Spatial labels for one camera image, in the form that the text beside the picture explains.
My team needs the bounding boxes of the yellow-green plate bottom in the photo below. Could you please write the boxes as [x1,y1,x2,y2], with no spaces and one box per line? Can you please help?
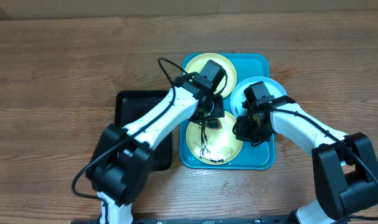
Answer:
[186,111,243,166]

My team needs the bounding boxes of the yellow-green plate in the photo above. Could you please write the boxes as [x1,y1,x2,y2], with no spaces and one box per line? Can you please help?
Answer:
[186,111,243,166]
[184,53,237,98]

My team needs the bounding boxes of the light blue plate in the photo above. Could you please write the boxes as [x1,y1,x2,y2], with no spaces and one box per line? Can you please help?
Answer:
[230,77,286,117]

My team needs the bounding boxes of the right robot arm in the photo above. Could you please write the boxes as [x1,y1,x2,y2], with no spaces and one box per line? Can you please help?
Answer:
[232,94,378,223]

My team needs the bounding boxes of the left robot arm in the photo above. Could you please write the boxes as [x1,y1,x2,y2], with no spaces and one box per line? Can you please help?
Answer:
[83,72,228,223]

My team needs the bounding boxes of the teal plastic tray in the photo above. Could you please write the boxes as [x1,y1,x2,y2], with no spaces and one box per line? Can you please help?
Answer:
[179,54,276,170]

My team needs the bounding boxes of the black plastic tray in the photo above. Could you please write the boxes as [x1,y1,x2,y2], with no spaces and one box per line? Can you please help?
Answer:
[114,90,172,171]

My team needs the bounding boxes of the yellow-green plate top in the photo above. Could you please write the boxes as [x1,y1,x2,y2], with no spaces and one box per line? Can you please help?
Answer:
[184,53,237,98]

